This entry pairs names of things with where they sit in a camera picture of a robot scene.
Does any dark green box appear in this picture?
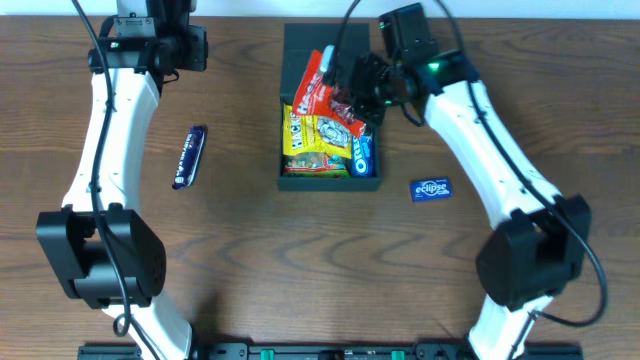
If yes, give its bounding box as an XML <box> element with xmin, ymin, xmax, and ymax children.
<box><xmin>277</xmin><ymin>22</ymin><xmax>382</xmax><ymax>193</ymax></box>

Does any blue Eclipse mint box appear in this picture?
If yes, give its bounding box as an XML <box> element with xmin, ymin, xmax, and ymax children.
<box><xmin>409</xmin><ymin>177</ymin><xmax>453</xmax><ymax>203</ymax></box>

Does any blue Oreo cookie pack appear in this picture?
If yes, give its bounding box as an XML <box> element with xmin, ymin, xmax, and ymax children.
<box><xmin>350</xmin><ymin>128</ymin><xmax>375</xmax><ymax>178</ymax></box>

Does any green Haribo gummy bag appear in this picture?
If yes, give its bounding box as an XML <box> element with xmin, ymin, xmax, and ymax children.
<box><xmin>283</xmin><ymin>152</ymin><xmax>350</xmax><ymax>178</ymax></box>

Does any dark blue Cadbury chocolate bar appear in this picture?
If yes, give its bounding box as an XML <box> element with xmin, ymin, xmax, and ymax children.
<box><xmin>172</xmin><ymin>125</ymin><xmax>208</xmax><ymax>190</ymax></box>

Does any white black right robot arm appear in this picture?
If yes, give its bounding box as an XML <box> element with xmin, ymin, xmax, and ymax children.
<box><xmin>350</xmin><ymin>3</ymin><xmax>591</xmax><ymax>359</ymax></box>

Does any red Hacks candy bag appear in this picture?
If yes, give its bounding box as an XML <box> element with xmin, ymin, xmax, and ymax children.
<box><xmin>292</xmin><ymin>50</ymin><xmax>366</xmax><ymax>138</ymax></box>

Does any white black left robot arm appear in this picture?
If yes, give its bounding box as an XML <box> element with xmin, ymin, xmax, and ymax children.
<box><xmin>36</xmin><ymin>0</ymin><xmax>208</xmax><ymax>359</ymax></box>

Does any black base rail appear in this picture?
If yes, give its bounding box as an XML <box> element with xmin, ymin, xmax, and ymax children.
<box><xmin>77</xmin><ymin>341</ymin><xmax>584</xmax><ymax>360</ymax></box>

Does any yellow Hacks candy bag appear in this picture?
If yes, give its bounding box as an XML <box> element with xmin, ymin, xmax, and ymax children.
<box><xmin>282</xmin><ymin>105</ymin><xmax>352</xmax><ymax>159</ymax></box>

